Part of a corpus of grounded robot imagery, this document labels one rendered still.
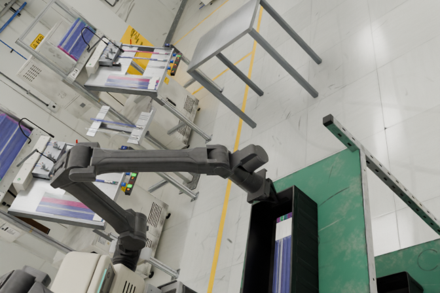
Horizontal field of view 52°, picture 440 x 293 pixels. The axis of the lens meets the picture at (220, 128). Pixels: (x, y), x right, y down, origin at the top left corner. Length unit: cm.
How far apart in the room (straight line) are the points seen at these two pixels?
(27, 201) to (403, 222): 254
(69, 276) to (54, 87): 331
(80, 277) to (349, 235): 78
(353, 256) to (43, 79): 380
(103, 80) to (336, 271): 354
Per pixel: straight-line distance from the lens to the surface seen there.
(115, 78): 444
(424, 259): 190
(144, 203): 400
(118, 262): 161
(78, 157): 126
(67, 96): 464
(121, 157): 124
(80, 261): 148
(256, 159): 124
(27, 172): 367
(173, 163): 123
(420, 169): 261
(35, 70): 458
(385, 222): 253
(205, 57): 350
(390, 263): 195
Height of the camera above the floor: 186
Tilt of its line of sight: 25 degrees down
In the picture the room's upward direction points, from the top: 51 degrees counter-clockwise
